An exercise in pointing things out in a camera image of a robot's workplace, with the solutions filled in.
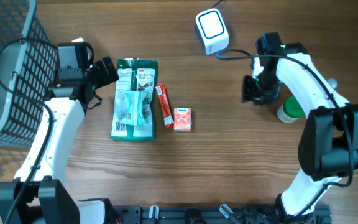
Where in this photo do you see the yellow oil bottle silver cap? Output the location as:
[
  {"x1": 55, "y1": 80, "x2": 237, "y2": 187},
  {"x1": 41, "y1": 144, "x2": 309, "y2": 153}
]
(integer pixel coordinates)
[{"x1": 326, "y1": 78, "x2": 338, "y2": 90}]

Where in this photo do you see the red tissue pack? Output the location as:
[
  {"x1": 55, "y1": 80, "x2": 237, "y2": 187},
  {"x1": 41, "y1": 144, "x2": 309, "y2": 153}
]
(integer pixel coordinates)
[{"x1": 173, "y1": 108, "x2": 191, "y2": 132}]

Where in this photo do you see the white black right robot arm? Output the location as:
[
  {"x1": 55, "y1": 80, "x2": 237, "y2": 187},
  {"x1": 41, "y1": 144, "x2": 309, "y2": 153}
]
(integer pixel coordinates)
[{"x1": 242, "y1": 32, "x2": 358, "y2": 223}]

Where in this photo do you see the red stick sachet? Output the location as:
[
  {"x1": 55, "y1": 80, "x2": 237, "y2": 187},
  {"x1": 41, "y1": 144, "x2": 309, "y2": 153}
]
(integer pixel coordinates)
[{"x1": 155, "y1": 84, "x2": 174, "y2": 128}]

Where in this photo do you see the green white glove package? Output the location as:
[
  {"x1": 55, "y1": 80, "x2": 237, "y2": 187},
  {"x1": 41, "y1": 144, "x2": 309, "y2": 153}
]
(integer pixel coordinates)
[{"x1": 110, "y1": 58, "x2": 158, "y2": 141}]

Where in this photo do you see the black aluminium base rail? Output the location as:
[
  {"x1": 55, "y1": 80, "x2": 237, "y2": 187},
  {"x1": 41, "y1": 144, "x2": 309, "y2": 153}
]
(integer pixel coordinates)
[{"x1": 110, "y1": 203, "x2": 332, "y2": 224}]

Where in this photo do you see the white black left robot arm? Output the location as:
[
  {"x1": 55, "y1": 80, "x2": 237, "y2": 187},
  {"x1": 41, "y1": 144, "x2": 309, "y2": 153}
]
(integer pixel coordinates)
[{"x1": 0, "y1": 40, "x2": 119, "y2": 223}]

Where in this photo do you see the white barcode scanner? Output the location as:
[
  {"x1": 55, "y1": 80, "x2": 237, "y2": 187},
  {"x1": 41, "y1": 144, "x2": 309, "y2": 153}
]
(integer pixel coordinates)
[{"x1": 195, "y1": 8, "x2": 229, "y2": 55}]

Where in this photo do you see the grey plastic mesh basket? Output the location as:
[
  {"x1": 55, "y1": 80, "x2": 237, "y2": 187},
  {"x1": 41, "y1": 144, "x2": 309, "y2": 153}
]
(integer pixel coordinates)
[{"x1": 0, "y1": 0, "x2": 58, "y2": 147}]

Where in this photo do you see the green lid glass jar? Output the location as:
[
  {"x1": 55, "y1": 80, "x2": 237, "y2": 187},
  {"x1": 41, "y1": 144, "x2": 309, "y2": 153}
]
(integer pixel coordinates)
[{"x1": 277, "y1": 96, "x2": 305, "y2": 124}]

